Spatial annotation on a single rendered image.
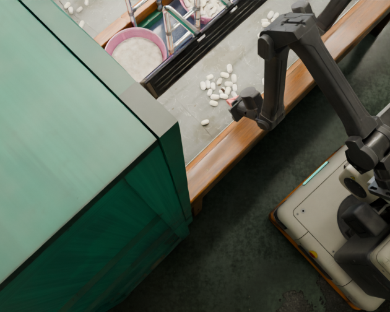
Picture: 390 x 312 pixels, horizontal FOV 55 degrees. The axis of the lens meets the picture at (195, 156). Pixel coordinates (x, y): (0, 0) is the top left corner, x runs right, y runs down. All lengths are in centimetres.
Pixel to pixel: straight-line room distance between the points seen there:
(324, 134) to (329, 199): 54
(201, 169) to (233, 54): 53
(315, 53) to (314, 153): 146
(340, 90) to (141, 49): 97
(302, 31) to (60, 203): 69
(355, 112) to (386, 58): 179
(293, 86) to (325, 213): 71
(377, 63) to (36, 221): 251
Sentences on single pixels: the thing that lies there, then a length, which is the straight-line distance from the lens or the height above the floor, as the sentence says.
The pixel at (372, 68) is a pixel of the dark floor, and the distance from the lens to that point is 271.
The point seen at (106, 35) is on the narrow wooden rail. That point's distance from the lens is 173.
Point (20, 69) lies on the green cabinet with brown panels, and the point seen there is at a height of 179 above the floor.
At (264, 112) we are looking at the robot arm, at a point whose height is 103.
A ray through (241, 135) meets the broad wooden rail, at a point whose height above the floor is 76.
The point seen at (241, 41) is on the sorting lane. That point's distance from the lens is 170.
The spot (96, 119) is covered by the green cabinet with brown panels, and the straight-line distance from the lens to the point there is 43.
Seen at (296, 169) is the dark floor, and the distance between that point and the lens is 231.
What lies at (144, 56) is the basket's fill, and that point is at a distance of 168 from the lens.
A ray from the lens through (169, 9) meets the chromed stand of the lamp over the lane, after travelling 132.
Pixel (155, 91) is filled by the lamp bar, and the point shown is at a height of 107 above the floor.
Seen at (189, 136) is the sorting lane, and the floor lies 74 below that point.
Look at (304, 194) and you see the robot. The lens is 200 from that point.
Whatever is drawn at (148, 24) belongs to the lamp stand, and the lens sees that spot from 180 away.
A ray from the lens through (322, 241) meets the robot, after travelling 199.
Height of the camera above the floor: 218
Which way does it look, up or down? 75 degrees down
